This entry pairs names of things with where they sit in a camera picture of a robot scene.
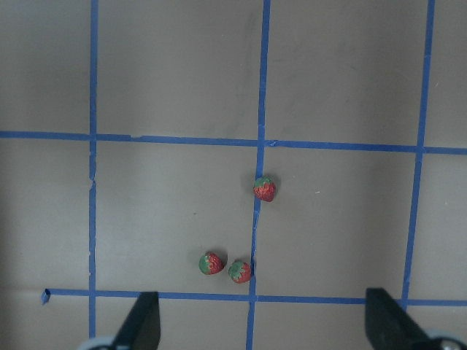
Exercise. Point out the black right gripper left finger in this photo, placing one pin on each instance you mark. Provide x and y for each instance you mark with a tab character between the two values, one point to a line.
142	327

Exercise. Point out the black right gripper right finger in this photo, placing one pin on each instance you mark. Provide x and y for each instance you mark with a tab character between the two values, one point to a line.
388	326

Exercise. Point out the red strawberry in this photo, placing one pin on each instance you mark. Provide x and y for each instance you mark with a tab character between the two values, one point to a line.
210	263
240	272
264	189

